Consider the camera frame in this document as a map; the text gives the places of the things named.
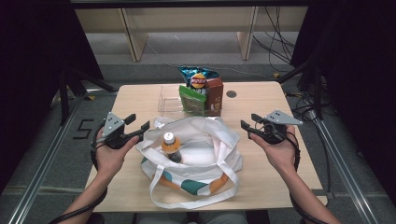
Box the black metal stand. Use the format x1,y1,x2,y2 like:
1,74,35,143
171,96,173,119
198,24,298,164
57,66,120,125
276,59,325,120

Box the brown carton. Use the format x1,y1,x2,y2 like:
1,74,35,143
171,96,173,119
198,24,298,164
205,77,224,118

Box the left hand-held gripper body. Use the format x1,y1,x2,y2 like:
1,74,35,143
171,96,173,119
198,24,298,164
102,111,139,150

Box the person's grey trousers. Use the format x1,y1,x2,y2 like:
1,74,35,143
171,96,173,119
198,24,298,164
134,211,250,224

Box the beige wooden desk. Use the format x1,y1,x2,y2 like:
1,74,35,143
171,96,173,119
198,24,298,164
74,5,309,63

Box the grey tape strip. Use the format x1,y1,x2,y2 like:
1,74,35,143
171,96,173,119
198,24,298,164
312,188,335,200

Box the right hand-held gripper cable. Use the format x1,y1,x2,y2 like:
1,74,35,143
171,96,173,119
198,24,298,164
286,132,328,224

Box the black curtain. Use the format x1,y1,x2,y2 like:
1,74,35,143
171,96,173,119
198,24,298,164
0,0,104,194
290,0,396,200

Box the person's right hand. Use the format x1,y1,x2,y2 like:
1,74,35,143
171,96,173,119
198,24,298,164
248,125,297,176

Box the person's left hand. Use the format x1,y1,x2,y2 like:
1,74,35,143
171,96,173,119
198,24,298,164
94,127,140,178

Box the left hand-held gripper cable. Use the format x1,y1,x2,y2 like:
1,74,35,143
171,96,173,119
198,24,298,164
48,120,108,224

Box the white patterned tote bag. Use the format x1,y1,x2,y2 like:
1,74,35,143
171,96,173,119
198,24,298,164
134,115,244,210

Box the aluminium floor rail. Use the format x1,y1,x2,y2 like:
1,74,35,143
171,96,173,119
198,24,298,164
7,90,92,224
306,110,379,224

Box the green snack packet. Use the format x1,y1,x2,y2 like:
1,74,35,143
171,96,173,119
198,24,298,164
178,84,207,117

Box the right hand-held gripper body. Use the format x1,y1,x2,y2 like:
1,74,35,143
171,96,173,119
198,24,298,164
255,109,304,145

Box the black cables beside table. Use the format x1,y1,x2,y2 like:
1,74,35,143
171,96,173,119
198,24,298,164
288,90,332,194

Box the bundle of black floor cables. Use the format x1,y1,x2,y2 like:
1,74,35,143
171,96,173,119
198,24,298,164
251,6,297,74

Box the hand-held gripper cable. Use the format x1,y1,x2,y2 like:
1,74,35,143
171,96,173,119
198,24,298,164
286,132,328,224
48,120,108,224

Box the blue chips bag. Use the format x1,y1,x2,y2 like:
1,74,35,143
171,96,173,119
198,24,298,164
178,65,220,96

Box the orange drink bottle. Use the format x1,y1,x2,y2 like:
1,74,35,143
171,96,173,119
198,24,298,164
161,132,183,164

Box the clear plastic box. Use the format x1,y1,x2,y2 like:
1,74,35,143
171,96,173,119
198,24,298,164
157,85,222,117

